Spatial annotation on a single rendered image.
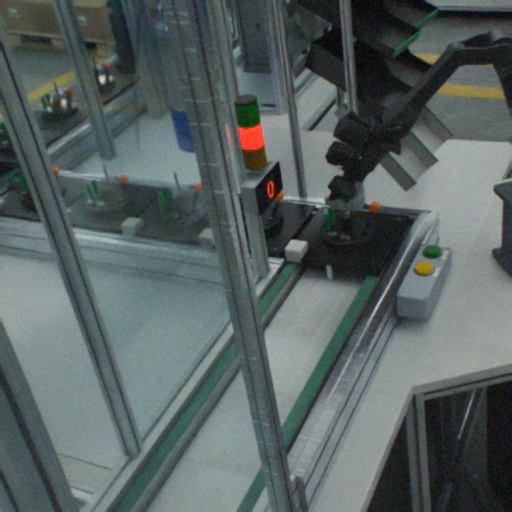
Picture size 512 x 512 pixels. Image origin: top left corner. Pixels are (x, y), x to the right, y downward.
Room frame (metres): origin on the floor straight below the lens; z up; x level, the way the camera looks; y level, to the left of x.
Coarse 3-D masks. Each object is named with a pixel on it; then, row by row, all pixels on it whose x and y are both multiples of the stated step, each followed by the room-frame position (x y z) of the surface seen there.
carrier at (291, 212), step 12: (288, 204) 1.82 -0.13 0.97; (300, 204) 1.81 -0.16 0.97; (264, 216) 1.75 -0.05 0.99; (276, 216) 1.73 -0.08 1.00; (288, 216) 1.76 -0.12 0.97; (300, 216) 1.75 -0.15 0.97; (264, 228) 1.69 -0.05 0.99; (276, 228) 1.70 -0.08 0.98; (288, 228) 1.70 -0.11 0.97; (300, 228) 1.70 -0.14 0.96; (276, 240) 1.66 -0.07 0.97; (288, 240) 1.65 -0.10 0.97; (276, 252) 1.60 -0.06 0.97
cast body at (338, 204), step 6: (324, 198) 1.64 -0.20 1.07; (354, 198) 1.60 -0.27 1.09; (360, 198) 1.62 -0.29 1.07; (330, 204) 1.62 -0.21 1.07; (336, 204) 1.61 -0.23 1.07; (342, 204) 1.60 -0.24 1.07; (348, 204) 1.59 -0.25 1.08; (354, 204) 1.59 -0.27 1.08; (342, 210) 1.60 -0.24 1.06; (348, 210) 1.59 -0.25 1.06; (354, 210) 1.59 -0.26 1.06
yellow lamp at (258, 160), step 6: (264, 144) 1.52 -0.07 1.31; (246, 150) 1.51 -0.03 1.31; (252, 150) 1.50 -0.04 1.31; (258, 150) 1.50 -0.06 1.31; (264, 150) 1.51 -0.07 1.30; (246, 156) 1.51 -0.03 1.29; (252, 156) 1.50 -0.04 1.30; (258, 156) 1.50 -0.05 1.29; (264, 156) 1.51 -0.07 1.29; (246, 162) 1.51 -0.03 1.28; (252, 162) 1.50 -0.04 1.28; (258, 162) 1.50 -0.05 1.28; (264, 162) 1.51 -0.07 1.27; (246, 168) 1.51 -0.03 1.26; (252, 168) 1.50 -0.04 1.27; (258, 168) 1.50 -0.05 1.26
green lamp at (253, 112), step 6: (240, 108) 1.50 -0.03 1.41; (246, 108) 1.50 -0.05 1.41; (252, 108) 1.50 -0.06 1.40; (258, 108) 1.51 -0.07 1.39; (240, 114) 1.50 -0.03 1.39; (246, 114) 1.50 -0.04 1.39; (252, 114) 1.50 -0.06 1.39; (258, 114) 1.51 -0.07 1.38; (240, 120) 1.51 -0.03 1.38; (246, 120) 1.50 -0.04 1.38; (252, 120) 1.50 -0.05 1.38; (258, 120) 1.51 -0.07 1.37; (240, 126) 1.51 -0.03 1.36; (246, 126) 1.50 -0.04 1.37; (252, 126) 1.50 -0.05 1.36
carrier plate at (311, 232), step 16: (320, 208) 1.77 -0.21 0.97; (320, 224) 1.69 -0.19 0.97; (384, 224) 1.64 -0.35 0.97; (400, 224) 1.63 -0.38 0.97; (304, 240) 1.63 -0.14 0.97; (320, 240) 1.62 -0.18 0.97; (384, 240) 1.57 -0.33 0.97; (304, 256) 1.56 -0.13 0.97; (320, 256) 1.55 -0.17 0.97; (336, 256) 1.54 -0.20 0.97; (352, 256) 1.53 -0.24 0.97; (368, 256) 1.52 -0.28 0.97; (384, 256) 1.50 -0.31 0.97; (368, 272) 1.47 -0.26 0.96
